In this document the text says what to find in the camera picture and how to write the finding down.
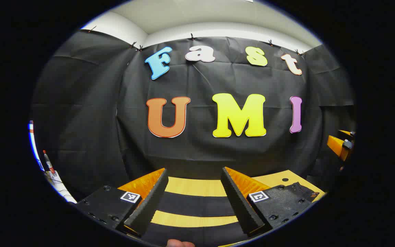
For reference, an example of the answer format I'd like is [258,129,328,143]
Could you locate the black backdrop cloth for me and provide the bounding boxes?
[31,29,356,201]

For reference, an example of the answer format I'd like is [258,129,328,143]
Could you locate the dark grey jeans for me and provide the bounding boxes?
[143,182,320,247]

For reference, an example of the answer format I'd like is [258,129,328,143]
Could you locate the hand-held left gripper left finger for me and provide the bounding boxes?
[76,168,169,237]

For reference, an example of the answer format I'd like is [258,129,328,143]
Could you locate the white panel with blue edge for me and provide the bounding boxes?
[28,121,77,203]

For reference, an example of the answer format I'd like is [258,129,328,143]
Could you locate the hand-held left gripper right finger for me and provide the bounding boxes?
[221,167,320,235]

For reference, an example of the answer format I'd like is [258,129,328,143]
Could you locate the red capped pen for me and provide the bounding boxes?
[43,150,56,174]

